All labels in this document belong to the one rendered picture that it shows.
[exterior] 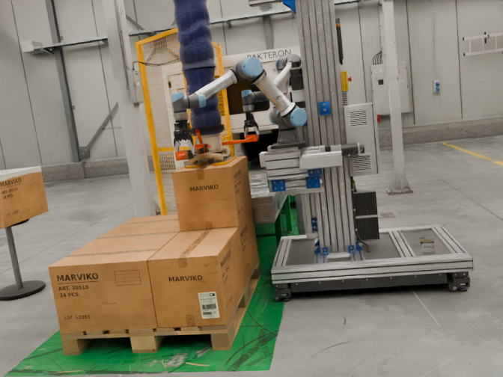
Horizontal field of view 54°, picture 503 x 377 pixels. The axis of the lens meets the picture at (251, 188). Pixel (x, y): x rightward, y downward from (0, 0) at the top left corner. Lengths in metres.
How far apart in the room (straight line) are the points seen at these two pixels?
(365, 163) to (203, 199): 1.10
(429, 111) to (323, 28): 9.54
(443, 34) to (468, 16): 0.67
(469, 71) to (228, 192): 10.38
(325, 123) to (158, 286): 1.54
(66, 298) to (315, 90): 2.03
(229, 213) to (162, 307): 0.77
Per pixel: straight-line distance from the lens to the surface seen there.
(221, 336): 2.84
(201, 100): 2.92
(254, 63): 3.01
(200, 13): 3.45
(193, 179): 3.24
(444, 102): 12.91
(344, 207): 3.48
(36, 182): 4.60
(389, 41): 6.62
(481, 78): 13.13
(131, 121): 4.82
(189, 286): 2.77
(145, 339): 2.98
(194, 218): 3.29
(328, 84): 3.40
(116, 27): 4.90
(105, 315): 3.02
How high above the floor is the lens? 1.28
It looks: 9 degrees down
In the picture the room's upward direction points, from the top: 7 degrees counter-clockwise
